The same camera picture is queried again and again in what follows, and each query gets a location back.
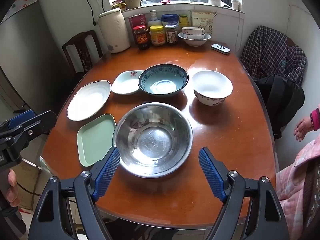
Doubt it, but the person's left hand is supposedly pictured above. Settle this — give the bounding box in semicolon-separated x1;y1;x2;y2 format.
7;169;20;207

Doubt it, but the red box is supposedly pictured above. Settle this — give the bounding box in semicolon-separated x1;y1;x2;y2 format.
129;14;148;34

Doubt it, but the small white dish red logo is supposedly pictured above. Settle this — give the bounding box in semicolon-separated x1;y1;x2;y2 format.
111;70;145;95

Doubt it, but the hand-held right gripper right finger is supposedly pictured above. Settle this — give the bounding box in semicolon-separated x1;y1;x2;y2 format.
198;147;290;240

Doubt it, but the chili sauce jar red label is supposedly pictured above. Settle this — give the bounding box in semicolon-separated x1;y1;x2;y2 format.
133;26;151;50

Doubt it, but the white bowl red floral print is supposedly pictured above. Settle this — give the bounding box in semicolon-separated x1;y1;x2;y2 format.
192;70;233;106

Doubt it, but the cream cereal box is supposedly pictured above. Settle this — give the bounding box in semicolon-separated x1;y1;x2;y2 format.
192;10;217;40

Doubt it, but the large plain white bowl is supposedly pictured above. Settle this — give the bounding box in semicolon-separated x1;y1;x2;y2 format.
178;33;211;47

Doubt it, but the pickle jar green label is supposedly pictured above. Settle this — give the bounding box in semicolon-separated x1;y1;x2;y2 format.
165;24;179;44

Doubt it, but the stainless steel bowl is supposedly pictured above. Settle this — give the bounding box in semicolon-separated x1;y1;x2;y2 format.
112;102;194;178

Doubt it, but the white flat remote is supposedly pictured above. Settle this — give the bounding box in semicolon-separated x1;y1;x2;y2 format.
211;44;231;55

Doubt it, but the black backpack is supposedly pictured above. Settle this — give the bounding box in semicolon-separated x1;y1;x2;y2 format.
252;74;305;139

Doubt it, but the plaid shirt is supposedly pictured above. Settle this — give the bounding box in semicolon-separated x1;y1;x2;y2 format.
240;25;307;85

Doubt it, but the blue lid plastic container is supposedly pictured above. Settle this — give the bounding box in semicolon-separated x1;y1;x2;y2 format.
161;14;180;28

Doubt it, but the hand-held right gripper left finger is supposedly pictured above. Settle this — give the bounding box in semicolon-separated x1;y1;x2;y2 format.
27;146;121;240

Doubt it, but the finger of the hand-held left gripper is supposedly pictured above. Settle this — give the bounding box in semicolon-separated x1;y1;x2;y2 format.
0;110;57;143
0;109;35;131

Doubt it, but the dark patterned cloth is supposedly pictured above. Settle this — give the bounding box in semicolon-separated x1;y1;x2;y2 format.
302;155;320;230

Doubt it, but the white cylindrical kitchen appliance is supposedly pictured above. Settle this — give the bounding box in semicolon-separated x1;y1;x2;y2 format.
97;8;131;54

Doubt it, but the black power cable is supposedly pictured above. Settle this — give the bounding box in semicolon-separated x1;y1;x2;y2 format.
84;0;97;27

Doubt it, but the blue patterned ceramic bowl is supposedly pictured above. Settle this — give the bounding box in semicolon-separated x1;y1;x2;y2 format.
138;64;189;97

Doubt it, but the red and yellow tin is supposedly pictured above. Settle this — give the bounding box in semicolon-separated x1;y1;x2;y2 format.
111;0;126;12

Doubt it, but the pink quilted garment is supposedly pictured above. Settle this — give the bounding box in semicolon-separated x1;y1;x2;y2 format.
275;106;320;240

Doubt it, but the green square plate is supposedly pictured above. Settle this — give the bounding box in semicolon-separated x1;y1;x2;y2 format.
77;113;117;167

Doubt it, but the blue and white porcelain bottle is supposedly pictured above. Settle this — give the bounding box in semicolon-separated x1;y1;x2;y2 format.
149;10;161;28

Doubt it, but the small patterned bowl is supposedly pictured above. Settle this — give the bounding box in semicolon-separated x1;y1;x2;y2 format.
181;27;205;37

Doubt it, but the white dotted wall poster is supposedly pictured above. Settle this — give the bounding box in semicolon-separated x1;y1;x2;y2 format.
0;0;38;23

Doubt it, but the white oval plate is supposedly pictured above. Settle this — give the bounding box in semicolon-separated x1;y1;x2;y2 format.
66;80;111;122

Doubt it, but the dark wooden chair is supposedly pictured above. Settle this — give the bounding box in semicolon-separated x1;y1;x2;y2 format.
62;30;103;74

